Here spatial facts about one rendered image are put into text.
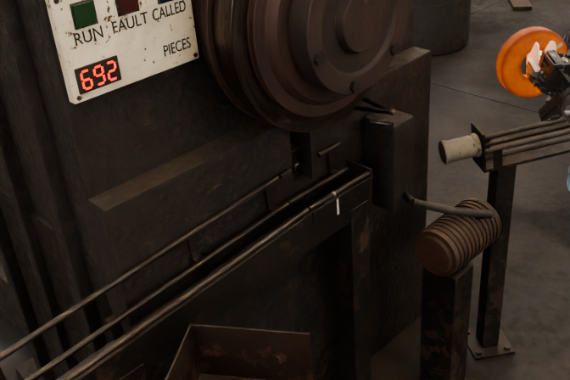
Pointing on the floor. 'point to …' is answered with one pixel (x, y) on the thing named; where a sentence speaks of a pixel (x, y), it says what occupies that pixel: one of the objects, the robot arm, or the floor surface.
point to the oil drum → (442, 1)
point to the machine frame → (174, 182)
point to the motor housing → (449, 287)
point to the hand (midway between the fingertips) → (533, 53)
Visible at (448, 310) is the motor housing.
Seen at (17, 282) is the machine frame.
